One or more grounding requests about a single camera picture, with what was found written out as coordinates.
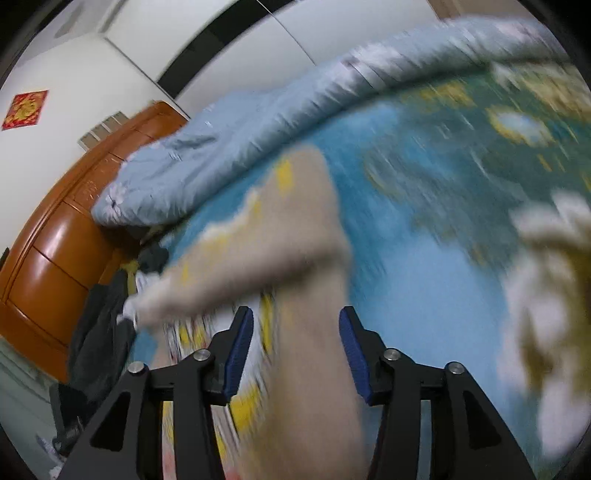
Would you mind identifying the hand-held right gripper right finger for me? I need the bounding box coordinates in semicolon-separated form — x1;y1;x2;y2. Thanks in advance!
338;305;539;480

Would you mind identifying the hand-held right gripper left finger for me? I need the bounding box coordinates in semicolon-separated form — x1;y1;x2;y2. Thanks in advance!
58;306;255;480

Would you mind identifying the beige printed garment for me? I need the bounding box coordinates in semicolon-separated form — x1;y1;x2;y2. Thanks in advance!
121;144;370;480

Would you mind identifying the dark grey clothes pile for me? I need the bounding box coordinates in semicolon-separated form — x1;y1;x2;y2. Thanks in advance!
50;244;169;455

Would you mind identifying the blue floral bed sheet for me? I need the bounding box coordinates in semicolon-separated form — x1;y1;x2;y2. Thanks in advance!
129;69;591;480

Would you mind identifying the light blue floral quilt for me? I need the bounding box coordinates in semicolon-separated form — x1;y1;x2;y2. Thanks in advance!
91;17;573;228

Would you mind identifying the orange wooden headboard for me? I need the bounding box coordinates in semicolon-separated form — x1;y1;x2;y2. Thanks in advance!
0;102;191;384

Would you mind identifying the white wardrobe with black strip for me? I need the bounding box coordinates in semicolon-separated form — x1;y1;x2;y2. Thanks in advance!
99;0;444;123

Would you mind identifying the red square wall decoration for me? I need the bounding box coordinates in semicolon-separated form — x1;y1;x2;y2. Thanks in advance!
2;90;49;131

